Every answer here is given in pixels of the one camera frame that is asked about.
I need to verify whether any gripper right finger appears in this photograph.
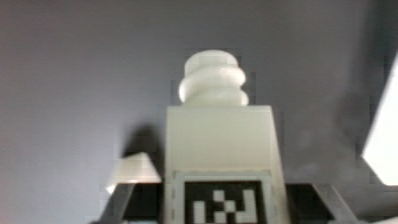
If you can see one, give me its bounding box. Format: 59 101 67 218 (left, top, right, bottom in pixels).
287 183 369 224

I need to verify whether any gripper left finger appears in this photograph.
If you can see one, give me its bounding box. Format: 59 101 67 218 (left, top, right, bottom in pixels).
90 183 164 224

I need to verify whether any white table leg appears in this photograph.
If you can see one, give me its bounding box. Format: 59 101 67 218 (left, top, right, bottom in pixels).
164 50 292 224

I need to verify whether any white U-shaped fence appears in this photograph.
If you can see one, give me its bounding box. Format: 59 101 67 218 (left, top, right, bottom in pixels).
107 152 162 193

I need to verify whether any white sheet with tags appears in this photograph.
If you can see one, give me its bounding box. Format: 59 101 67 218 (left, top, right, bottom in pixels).
363 65 398 186

